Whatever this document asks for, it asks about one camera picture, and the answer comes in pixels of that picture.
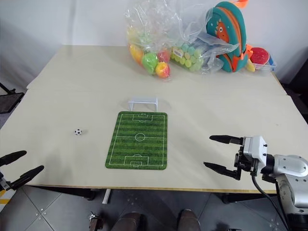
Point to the orange yellow toy peach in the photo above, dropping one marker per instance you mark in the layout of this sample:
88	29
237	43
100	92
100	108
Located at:
162	69

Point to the dark metallic bracket shape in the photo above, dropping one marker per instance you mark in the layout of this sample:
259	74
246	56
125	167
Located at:
95	221

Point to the box of pale green balls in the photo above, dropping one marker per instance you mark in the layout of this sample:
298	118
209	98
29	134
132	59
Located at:
190	56

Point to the clear plastic container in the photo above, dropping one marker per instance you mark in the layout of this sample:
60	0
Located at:
269	66

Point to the white miniature goal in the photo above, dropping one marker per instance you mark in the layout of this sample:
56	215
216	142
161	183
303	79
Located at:
142	99

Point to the black metal stand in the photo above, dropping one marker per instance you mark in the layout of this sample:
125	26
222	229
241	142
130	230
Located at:
9	99

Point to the green toy fruit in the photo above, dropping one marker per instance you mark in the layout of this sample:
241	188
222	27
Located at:
149	62

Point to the red toy watermelon slice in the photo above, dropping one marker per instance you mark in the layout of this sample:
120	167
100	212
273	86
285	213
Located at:
259	55

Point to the dark brown rounded shape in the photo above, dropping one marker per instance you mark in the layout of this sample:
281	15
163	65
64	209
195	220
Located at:
132	222
188	221

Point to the black background equipment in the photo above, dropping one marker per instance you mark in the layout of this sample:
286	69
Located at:
297	91

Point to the yellow toy fruit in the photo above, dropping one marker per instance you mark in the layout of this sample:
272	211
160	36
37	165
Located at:
250	65

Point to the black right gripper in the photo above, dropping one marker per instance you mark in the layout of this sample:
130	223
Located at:
246	163

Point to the black table bracket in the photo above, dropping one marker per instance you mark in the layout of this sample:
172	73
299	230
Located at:
228	198
89	194

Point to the teal orange dinosaur backpack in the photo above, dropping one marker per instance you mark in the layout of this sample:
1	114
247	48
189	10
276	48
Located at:
228	29

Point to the clear crumpled plastic bag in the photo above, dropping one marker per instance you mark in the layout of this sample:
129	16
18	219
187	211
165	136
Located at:
211	41

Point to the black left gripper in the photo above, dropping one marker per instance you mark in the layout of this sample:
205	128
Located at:
3	183

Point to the green soccer field mat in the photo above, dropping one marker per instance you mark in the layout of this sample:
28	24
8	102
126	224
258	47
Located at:
138	139

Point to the red toy apple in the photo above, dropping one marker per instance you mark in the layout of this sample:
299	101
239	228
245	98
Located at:
164	55

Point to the white table leg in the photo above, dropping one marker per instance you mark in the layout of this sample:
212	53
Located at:
106	196

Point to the yellow toy banana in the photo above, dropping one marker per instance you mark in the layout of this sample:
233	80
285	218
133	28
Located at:
136	54

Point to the tiny soccer ball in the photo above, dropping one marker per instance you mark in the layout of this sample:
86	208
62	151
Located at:
78	132

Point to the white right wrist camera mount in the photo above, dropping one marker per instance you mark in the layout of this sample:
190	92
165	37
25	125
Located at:
255	149

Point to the clear bag of toy fruit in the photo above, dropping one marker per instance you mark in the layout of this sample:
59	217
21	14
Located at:
146	36

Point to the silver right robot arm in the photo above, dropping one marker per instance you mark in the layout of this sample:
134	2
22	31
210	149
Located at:
288	173

